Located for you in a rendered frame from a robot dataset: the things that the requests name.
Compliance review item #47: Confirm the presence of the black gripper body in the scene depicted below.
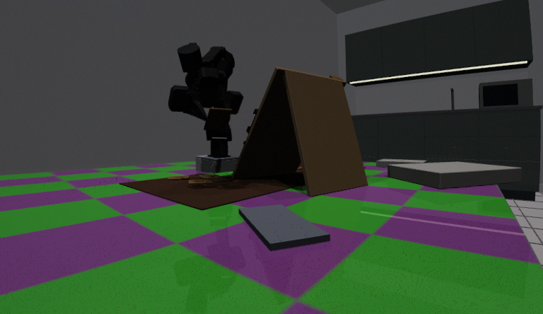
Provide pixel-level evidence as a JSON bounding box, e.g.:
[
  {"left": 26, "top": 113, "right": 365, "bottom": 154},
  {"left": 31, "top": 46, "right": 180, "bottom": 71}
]
[{"left": 168, "top": 78, "right": 243, "bottom": 115}]

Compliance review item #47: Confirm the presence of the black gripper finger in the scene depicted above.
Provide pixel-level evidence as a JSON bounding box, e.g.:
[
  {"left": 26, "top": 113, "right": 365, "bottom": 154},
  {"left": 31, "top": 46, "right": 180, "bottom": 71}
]
[
  {"left": 182, "top": 91, "right": 207, "bottom": 121},
  {"left": 221, "top": 95, "right": 234, "bottom": 109}
]

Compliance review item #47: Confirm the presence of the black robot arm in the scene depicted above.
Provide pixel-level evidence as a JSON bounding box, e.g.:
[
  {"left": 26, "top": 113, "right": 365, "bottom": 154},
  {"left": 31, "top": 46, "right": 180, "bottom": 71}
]
[{"left": 177, "top": 42, "right": 235, "bottom": 158}]

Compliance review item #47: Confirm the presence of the brown a-frame board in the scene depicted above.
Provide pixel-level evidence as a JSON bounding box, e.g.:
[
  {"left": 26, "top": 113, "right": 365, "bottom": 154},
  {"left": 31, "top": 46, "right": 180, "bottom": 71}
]
[{"left": 231, "top": 66, "right": 368, "bottom": 197}]

